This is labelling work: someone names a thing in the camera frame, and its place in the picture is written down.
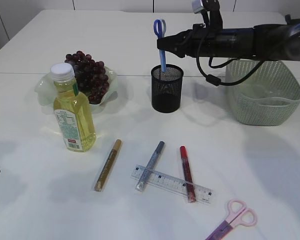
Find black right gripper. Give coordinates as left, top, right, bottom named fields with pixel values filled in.
left=156, top=24, right=255, bottom=58

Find blue scissors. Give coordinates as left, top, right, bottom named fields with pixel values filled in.
left=153, top=18, right=167, bottom=73

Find purple grape bunch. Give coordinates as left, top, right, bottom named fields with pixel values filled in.
left=64, top=50, right=106, bottom=104

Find yellow tea bottle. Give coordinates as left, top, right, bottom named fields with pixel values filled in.
left=49, top=63, right=96, bottom=152

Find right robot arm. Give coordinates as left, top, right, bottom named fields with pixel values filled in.
left=157, top=22, right=300, bottom=62

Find black mesh pen holder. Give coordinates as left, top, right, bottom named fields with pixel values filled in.
left=150, top=64, right=184, bottom=113

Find green wavy glass plate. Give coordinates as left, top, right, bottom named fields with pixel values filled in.
left=34, top=66, right=119, bottom=114

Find light green woven basket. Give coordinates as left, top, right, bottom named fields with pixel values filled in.
left=225, top=61, right=300, bottom=126

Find gold glitter pen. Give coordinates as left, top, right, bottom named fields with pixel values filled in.
left=94, top=139, right=122, bottom=192

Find silver glitter pen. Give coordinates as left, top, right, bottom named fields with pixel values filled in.
left=135, top=141, right=165, bottom=192

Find clear plastic ruler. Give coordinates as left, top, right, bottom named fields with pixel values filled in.
left=131, top=165, right=214, bottom=204

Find red glitter pen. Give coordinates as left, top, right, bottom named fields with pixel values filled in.
left=179, top=145, right=196, bottom=203

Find pink scissors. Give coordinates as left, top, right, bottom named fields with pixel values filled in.
left=206, top=199, right=258, bottom=240

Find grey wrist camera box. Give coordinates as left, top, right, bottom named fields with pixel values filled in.
left=191, top=0, right=221, bottom=14

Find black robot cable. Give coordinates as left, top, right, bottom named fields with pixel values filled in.
left=196, top=56, right=263, bottom=87

